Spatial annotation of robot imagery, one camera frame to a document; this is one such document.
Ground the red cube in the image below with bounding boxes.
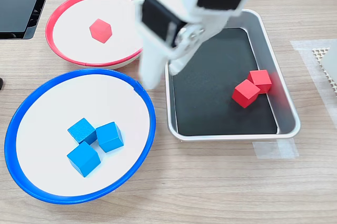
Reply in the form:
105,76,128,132
247,69,273,94
88,18,113,44
231,79,261,109

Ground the blue cube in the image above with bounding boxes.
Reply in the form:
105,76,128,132
67,117,97,145
66,141,102,178
95,121,125,153

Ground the black tray mat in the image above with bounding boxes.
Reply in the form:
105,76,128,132
170,27,278,137

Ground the steel tray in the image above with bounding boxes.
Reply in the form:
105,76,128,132
164,8,301,142

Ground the red-rimmed white plate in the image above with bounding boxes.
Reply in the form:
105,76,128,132
45,0,145,70

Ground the clear tape sheet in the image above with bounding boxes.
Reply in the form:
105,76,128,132
290,38,337,130

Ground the blue-rimmed white plate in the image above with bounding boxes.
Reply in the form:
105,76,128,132
4,68,156,205

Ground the clear tape piece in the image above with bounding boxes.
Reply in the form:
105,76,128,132
252,139,300,159

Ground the black flat panel device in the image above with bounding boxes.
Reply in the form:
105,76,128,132
0,0,57,41

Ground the pale perforated base plate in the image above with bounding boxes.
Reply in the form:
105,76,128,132
312,47,337,94

